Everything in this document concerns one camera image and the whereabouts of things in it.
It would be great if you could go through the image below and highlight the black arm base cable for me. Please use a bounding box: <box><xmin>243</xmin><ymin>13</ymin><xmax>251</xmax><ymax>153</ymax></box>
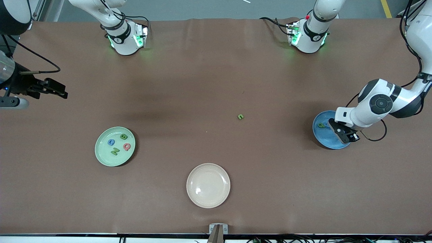
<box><xmin>259</xmin><ymin>16</ymin><xmax>291</xmax><ymax>36</ymax></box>
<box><xmin>120</xmin><ymin>10</ymin><xmax>150</xmax><ymax>29</ymax></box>

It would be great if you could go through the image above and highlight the green plate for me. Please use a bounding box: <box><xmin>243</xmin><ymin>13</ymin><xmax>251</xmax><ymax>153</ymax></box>
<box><xmin>94</xmin><ymin>127</ymin><xmax>136</xmax><ymax>167</ymax></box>

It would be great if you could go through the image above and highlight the aluminium frame profile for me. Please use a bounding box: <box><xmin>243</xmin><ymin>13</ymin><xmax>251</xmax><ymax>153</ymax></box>
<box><xmin>30</xmin><ymin>0</ymin><xmax>46</xmax><ymax>21</ymax></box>

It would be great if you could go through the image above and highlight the cream plate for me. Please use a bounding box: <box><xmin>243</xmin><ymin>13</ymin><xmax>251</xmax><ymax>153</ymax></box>
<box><xmin>186</xmin><ymin>163</ymin><xmax>231</xmax><ymax>209</ymax></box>

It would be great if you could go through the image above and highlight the black right arm base cable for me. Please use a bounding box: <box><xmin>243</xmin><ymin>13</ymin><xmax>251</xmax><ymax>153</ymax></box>
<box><xmin>120</xmin><ymin>10</ymin><xmax>150</xmax><ymax>29</ymax></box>

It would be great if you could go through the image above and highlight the blue plate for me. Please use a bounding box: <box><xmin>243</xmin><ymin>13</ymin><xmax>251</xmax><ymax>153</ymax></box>
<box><xmin>312</xmin><ymin>110</ymin><xmax>351</xmax><ymax>150</ymax></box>

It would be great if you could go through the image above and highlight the silver metal bracket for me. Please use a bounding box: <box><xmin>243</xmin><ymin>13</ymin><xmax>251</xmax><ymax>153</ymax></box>
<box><xmin>209</xmin><ymin>223</ymin><xmax>228</xmax><ymax>235</ymax></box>

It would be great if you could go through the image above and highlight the grey-brown tapered pole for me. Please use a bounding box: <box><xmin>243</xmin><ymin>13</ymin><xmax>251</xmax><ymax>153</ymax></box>
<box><xmin>207</xmin><ymin>225</ymin><xmax>225</xmax><ymax>243</ymax></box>

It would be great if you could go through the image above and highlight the black left arm base cable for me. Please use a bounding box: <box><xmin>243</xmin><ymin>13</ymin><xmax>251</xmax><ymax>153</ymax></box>
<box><xmin>259</xmin><ymin>16</ymin><xmax>291</xmax><ymax>36</ymax></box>

